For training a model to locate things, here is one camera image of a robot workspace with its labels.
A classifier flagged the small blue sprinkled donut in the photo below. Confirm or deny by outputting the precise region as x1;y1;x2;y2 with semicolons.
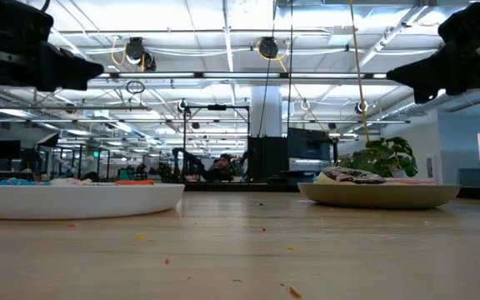
0;177;53;187

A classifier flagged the black cabinet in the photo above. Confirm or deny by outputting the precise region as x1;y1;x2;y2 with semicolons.
247;136;290;183

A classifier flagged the white round plate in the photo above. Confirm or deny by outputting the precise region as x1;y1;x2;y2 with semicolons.
0;182;186;221

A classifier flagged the black aluminium rig frame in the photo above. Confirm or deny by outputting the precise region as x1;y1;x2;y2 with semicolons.
182;104;251;184

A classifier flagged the green potted plant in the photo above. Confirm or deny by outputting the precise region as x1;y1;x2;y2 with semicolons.
338;136;419;179

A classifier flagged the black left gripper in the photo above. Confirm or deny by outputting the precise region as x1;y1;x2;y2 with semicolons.
0;0;105;93

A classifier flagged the white structural column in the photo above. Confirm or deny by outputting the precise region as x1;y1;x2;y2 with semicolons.
250;85;283;138

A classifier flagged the yellow hanging cable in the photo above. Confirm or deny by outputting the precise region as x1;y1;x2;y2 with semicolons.
347;0;373;143

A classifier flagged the black aluminium table frame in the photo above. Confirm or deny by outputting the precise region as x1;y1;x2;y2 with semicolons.
183;182;480;202

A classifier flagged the large chocolate drizzled donut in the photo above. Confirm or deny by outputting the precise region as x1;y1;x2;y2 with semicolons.
315;166;388;186

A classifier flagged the grey round plate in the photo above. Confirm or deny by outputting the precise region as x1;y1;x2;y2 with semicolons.
297;182;462;210

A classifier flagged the black computer monitor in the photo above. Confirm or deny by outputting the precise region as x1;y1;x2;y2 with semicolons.
0;140;22;160

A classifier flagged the person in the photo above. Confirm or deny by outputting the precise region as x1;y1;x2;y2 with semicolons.
201;152;241;183

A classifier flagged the black large printer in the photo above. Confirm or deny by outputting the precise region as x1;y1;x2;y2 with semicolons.
287;127;333;162

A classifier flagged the small red sugar donut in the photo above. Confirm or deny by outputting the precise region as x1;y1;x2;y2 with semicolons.
113;179;156;187

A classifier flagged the grey waste bin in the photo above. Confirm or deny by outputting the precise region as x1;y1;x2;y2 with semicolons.
458;167;480;188

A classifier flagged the black ceiling cable reel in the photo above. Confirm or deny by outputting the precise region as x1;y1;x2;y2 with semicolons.
258;36;279;59
125;37;157;72

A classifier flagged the small white sprinkled donut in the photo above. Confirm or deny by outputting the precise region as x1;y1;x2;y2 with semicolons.
50;177;95;187

